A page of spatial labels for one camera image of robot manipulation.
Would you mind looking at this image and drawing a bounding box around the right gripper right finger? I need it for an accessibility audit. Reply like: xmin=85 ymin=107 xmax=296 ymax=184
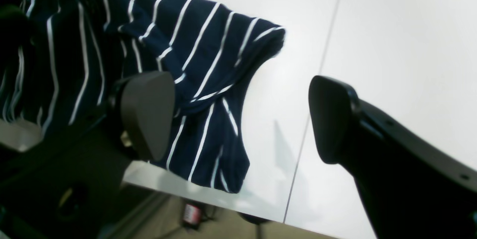
xmin=308 ymin=76 xmax=477 ymax=239

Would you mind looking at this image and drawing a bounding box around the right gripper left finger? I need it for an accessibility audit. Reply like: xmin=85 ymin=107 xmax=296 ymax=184
xmin=0 ymin=71 xmax=175 ymax=239

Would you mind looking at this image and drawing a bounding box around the navy white striped t-shirt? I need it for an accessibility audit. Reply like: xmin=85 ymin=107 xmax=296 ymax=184
xmin=1 ymin=0 xmax=286 ymax=194

